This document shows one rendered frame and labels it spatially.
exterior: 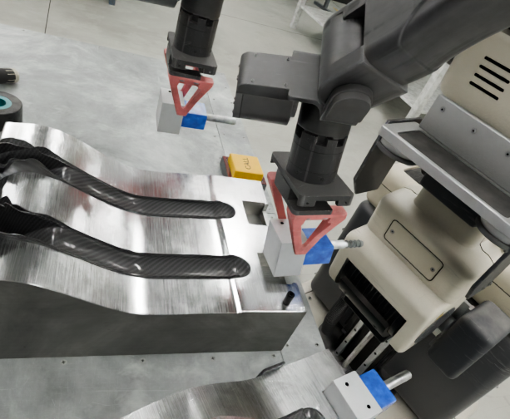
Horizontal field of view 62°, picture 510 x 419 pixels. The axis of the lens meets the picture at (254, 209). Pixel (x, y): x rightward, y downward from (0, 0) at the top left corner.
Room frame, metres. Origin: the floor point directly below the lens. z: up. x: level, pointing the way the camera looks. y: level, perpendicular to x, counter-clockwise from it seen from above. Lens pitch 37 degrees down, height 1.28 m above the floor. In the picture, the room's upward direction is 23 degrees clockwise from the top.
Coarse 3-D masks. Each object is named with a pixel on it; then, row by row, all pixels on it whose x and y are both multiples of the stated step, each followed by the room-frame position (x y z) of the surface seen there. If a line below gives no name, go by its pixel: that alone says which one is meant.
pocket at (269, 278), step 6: (264, 258) 0.44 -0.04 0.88; (264, 264) 0.44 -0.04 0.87; (264, 270) 0.43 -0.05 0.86; (270, 270) 0.44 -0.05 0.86; (264, 276) 0.42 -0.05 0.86; (270, 276) 0.43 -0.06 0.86; (282, 276) 0.43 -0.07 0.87; (270, 282) 0.42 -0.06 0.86; (276, 282) 0.42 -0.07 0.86; (282, 282) 0.42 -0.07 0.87; (288, 282) 0.42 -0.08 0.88
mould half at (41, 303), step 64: (0, 192) 0.31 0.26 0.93; (64, 192) 0.36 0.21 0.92; (128, 192) 0.44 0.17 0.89; (192, 192) 0.50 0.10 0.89; (256, 192) 0.56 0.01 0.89; (0, 256) 0.24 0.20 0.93; (64, 256) 0.28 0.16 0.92; (256, 256) 0.42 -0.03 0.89; (0, 320) 0.21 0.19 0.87; (64, 320) 0.24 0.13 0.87; (128, 320) 0.27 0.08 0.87; (192, 320) 0.30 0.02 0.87; (256, 320) 0.34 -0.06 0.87
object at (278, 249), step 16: (272, 224) 0.42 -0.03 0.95; (288, 224) 0.43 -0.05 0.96; (272, 240) 0.41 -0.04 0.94; (288, 240) 0.40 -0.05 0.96; (304, 240) 0.40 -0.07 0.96; (320, 240) 0.43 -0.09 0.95; (336, 240) 0.45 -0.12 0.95; (352, 240) 0.46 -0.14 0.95; (272, 256) 0.40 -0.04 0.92; (288, 256) 0.39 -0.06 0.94; (304, 256) 0.40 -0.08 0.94; (320, 256) 0.42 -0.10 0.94; (272, 272) 0.39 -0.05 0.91; (288, 272) 0.39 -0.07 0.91
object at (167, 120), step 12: (168, 96) 0.61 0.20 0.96; (180, 96) 0.62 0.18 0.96; (168, 108) 0.59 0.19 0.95; (192, 108) 0.63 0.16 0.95; (204, 108) 0.64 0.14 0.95; (156, 120) 0.61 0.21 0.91; (168, 120) 0.59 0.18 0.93; (180, 120) 0.60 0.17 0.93; (192, 120) 0.61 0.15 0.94; (204, 120) 0.62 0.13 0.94; (216, 120) 0.65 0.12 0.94; (228, 120) 0.66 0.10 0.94; (168, 132) 0.59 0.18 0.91
